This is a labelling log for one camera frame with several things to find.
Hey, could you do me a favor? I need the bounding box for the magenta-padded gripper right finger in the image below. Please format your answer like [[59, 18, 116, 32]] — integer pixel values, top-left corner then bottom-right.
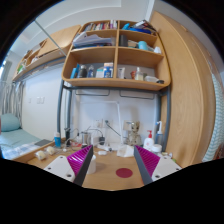
[[133, 144, 183, 187]]

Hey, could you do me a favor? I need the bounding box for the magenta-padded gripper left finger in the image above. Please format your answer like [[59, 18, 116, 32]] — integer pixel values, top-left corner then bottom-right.
[[43, 144, 95, 187]]

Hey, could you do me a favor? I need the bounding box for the white pump bottle red pump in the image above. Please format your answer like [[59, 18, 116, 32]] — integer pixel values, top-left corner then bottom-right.
[[143, 129, 156, 152]]

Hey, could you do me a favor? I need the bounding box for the clear glass jar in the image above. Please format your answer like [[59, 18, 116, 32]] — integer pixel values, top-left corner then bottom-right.
[[80, 131, 92, 146]]

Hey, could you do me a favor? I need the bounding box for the white tissue pack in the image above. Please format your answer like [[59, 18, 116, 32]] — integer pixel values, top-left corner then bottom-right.
[[116, 143, 135, 159]]

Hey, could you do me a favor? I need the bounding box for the black electric shaver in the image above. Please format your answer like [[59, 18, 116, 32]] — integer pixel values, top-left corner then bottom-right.
[[64, 127, 72, 148]]

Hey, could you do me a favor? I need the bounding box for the flat round red coaster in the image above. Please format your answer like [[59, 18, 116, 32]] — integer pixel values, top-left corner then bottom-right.
[[115, 167, 134, 179]]

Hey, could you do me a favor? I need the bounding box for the blue spray bottle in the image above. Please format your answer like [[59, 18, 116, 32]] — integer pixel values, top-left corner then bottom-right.
[[155, 120, 165, 146]]

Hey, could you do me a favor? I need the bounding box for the small blue bottle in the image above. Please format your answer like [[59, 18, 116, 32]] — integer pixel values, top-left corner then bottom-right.
[[54, 132, 63, 149]]

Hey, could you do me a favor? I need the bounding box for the wooden tree figurine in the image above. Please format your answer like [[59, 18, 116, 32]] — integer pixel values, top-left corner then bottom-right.
[[126, 121, 143, 147]]

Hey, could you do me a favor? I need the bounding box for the white power strip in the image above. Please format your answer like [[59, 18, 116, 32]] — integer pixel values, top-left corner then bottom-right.
[[97, 143, 118, 152]]

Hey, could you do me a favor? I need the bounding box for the white desk lamp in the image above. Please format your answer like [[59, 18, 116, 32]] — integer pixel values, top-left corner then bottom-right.
[[78, 99, 125, 148]]

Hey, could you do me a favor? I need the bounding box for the bed with teal sheet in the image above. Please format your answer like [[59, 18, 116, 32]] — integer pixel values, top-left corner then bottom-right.
[[0, 128, 55, 160]]

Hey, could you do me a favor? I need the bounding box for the light wooden wardrobe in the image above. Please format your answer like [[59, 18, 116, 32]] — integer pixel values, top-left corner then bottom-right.
[[149, 11, 217, 168]]

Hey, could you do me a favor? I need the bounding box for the green striped towel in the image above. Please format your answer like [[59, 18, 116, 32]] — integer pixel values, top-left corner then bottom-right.
[[202, 72, 224, 163]]

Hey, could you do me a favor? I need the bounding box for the teal pillow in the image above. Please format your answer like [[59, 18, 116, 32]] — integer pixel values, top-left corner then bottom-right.
[[0, 113, 22, 133]]

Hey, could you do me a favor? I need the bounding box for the grey patterned curtain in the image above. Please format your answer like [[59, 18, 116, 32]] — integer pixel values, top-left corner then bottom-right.
[[0, 79, 26, 125]]

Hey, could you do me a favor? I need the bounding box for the wooden shelf unit with items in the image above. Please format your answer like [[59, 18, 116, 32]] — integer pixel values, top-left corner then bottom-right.
[[61, 19, 172, 92]]

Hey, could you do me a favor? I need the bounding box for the wooden loft bed board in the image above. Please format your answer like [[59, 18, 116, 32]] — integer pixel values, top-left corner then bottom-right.
[[12, 24, 83, 83]]

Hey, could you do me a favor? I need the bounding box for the grey metal tube frame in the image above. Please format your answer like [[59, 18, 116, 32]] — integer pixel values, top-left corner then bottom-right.
[[56, 79, 172, 145]]

